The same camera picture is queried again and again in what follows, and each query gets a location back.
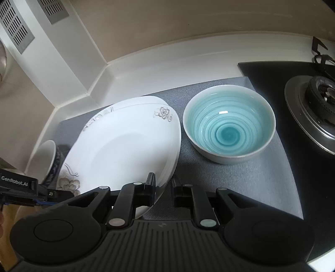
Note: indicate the black pan support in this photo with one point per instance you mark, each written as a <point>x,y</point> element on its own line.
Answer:
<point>318,56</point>

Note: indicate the white bowl blue patterned rim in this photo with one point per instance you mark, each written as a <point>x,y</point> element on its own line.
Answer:
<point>44,159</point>

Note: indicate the black glass gas stove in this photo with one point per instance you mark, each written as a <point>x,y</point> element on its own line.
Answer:
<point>301,183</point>

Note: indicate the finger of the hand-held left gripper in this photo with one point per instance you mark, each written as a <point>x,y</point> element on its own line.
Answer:
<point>55,196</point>

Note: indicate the white floral square plate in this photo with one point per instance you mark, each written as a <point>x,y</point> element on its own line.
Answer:
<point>125,151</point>
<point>136,100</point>

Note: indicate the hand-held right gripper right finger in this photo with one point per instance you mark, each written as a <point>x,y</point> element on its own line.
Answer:
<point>176,191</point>

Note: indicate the wide grey vent grille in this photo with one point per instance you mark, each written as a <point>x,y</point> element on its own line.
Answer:
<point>15,26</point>

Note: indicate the grey counter mat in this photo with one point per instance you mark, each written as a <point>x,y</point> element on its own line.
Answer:
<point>235,183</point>

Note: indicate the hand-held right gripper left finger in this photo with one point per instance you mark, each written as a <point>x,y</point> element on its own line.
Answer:
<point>150,192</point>

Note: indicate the narrow grey vent grille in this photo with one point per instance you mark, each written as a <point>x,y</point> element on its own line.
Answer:
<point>53,10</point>

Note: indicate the teal glazed ribbed bowl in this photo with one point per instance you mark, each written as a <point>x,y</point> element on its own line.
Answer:
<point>227,125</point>

